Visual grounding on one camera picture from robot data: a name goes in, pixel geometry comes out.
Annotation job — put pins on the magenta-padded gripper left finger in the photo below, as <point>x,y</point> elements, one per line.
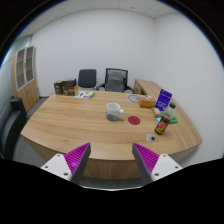
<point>60,165</point>

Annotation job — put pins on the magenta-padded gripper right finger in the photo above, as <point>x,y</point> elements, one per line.
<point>163,165</point>

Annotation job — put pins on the clear bottle with black cap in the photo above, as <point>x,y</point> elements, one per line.
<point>163,124</point>

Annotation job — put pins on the small round white disc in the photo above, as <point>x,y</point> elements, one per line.
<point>150,137</point>

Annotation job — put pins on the green cloth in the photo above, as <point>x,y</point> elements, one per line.
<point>174,120</point>

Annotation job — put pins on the small blue sachet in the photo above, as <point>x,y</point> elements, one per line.
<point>158,118</point>

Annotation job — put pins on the flat round red coaster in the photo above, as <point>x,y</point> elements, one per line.
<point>134,120</point>

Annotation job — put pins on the small yellow box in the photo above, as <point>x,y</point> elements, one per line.
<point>155,111</point>

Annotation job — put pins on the black sofa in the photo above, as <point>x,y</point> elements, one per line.
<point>11,123</point>

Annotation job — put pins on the orange-brown cardboard box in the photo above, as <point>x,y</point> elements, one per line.
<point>146,102</point>

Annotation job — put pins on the purple packet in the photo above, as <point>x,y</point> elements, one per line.
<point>164,99</point>

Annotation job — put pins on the paper with round print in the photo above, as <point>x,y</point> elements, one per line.
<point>133,98</point>

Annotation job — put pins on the white and grey mug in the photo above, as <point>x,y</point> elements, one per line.
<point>112,111</point>

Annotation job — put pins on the white and green pamphlet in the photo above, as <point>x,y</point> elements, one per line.
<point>84,95</point>

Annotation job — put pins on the stack of brown boxes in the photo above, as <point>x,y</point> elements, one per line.
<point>66,87</point>

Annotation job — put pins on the wooden side desk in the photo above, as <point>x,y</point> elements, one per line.
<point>146,86</point>

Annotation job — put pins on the wooden cabinet with glass doors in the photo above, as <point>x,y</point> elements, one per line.
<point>30,90</point>

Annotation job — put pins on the black office chair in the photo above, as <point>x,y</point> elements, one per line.
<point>87,78</point>

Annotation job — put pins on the grey mesh office chair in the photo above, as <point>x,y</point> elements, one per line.
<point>115,81</point>

